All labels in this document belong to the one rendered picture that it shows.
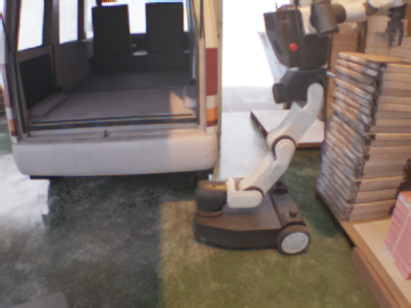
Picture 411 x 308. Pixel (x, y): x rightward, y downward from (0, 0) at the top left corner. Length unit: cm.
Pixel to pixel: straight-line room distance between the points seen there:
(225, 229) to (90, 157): 96
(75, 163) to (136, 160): 42
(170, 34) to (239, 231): 263
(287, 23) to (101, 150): 132
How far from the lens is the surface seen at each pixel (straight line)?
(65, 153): 203
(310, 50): 150
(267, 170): 170
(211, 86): 187
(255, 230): 170
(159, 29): 369
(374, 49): 375
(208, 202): 173
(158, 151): 189
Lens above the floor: 125
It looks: 26 degrees down
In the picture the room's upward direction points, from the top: straight up
